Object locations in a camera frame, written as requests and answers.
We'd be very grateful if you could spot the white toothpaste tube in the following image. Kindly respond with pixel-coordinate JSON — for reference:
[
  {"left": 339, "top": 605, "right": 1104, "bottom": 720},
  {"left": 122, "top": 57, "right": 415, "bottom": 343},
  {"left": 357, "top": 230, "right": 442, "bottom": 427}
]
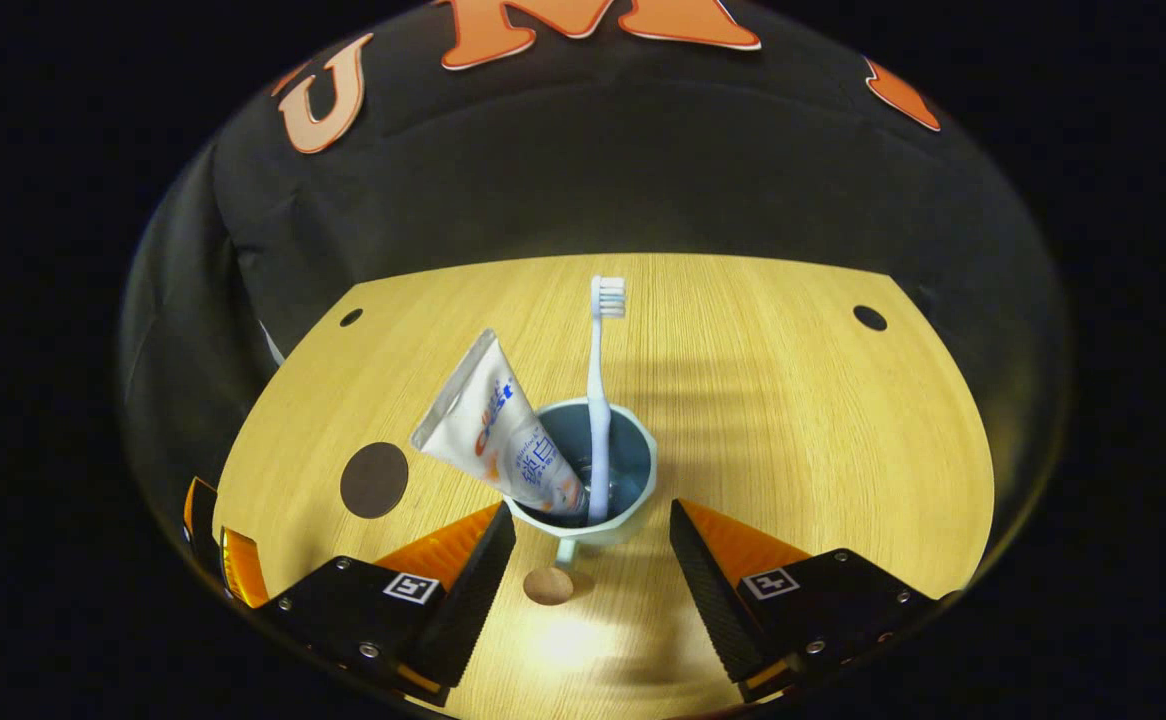
[{"left": 410, "top": 329, "right": 587, "bottom": 517}]

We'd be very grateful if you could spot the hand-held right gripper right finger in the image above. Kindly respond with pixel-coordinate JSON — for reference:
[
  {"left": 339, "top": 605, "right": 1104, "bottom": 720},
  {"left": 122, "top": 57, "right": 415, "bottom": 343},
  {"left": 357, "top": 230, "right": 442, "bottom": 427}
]
[{"left": 670, "top": 498, "right": 959, "bottom": 703}]

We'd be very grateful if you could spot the white toothbrush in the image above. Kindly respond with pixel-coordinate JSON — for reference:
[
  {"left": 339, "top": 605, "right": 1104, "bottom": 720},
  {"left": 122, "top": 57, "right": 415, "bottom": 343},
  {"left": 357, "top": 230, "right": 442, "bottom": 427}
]
[{"left": 586, "top": 276, "right": 628, "bottom": 525}]

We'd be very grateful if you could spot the wooden desktop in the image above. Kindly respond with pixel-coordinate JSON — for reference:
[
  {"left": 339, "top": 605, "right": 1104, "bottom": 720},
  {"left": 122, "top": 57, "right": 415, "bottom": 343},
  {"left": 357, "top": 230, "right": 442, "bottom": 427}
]
[{"left": 213, "top": 252, "right": 996, "bottom": 720}]

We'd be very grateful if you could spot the black backdrop cloth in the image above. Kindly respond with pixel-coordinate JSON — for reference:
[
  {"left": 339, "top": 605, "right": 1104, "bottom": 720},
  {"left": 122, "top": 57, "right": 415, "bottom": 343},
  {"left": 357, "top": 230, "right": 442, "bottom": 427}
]
[{"left": 118, "top": 0, "right": 1074, "bottom": 541}]

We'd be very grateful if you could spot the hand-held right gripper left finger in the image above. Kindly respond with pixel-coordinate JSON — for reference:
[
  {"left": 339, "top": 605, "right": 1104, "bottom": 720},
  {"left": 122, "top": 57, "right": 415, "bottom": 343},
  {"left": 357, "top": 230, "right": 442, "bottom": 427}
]
[{"left": 258, "top": 502, "right": 518, "bottom": 708}]

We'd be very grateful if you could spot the dark brown round coaster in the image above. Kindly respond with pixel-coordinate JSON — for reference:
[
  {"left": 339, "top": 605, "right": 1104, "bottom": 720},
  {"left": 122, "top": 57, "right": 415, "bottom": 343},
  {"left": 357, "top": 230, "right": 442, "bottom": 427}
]
[{"left": 340, "top": 442, "right": 410, "bottom": 519}]

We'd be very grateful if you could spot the light blue cup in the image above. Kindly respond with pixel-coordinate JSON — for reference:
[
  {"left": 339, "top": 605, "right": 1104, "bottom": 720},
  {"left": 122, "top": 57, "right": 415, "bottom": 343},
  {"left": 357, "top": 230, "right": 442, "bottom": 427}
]
[{"left": 505, "top": 397, "right": 660, "bottom": 607}]

